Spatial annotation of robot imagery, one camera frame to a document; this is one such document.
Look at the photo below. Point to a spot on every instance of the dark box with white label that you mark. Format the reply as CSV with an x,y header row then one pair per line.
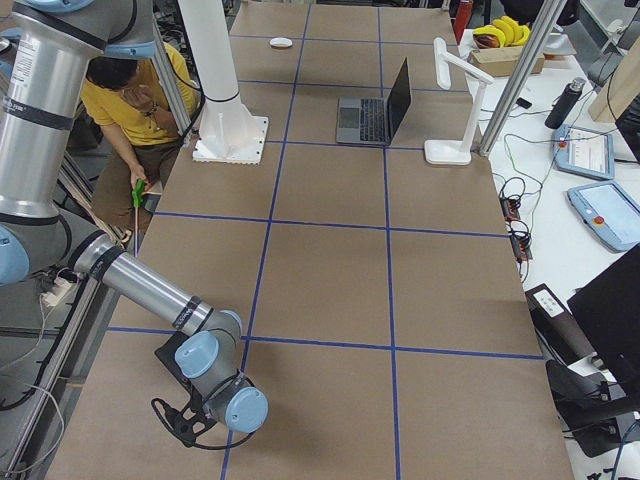
x,y
557,325

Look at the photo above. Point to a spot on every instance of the person in yellow shirt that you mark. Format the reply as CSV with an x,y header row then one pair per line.
x,y
125,99

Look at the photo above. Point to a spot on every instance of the black wallet case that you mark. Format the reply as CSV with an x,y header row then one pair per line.
x,y
166,355

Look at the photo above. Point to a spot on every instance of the far blue teach pendant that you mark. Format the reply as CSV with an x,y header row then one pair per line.
x,y
584,152

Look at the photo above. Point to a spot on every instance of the aluminium frame post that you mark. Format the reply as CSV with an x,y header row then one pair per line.
x,y
542,26

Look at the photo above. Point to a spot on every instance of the white wireless mouse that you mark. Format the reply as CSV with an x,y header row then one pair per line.
x,y
280,43

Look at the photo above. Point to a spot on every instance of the blue teach pendant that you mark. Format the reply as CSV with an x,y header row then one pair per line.
x,y
584,152
609,211

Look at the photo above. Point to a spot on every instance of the white desk lamp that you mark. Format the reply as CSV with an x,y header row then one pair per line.
x,y
453,118

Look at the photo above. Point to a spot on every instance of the red cylinder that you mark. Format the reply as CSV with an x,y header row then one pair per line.
x,y
462,18

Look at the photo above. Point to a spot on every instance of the brown cardboard box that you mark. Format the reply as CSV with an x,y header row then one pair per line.
x,y
497,62

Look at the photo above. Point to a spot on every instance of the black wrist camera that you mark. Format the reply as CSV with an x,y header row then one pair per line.
x,y
189,423

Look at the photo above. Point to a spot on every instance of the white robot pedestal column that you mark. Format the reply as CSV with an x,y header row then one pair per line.
x,y
228,132

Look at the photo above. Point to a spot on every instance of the black monitor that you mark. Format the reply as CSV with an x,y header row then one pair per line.
x,y
607,311

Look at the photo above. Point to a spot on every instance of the green object in hands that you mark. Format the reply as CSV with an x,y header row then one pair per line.
x,y
138,193

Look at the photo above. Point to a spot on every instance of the grey laptop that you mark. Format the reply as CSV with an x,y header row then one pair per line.
x,y
374,121

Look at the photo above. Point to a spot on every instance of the black water bottle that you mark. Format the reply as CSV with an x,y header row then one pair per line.
x,y
565,103

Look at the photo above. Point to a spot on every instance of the near blue teach pendant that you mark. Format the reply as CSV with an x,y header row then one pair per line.
x,y
609,211

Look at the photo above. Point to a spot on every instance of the yellow bananas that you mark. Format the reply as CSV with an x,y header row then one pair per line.
x,y
502,32

